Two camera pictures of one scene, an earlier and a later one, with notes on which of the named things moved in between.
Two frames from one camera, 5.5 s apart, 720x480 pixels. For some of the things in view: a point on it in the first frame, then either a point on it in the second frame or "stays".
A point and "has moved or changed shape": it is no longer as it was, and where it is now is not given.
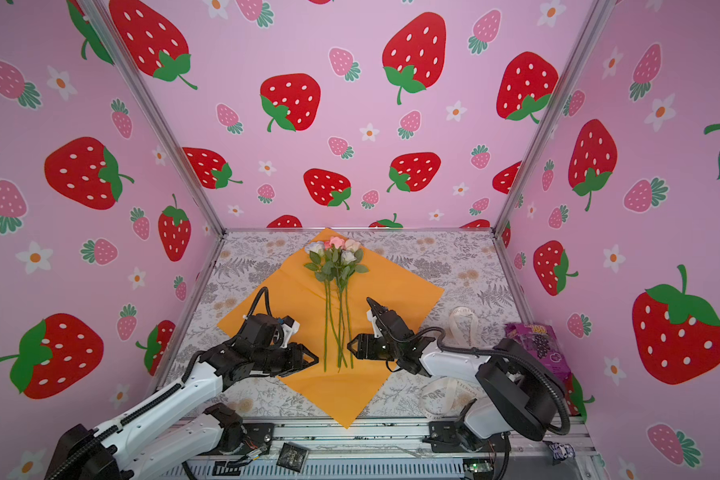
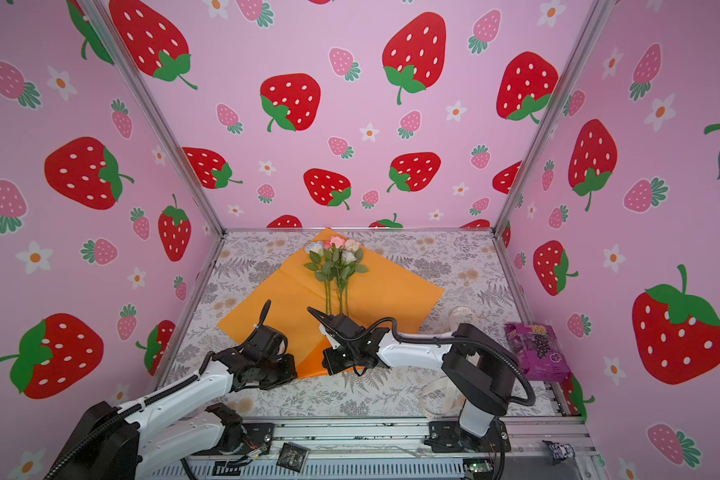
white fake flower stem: (348, 264) stays
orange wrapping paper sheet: (296, 295) has moved or changed shape
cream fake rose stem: (353, 264) stays
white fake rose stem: (322, 265) stays
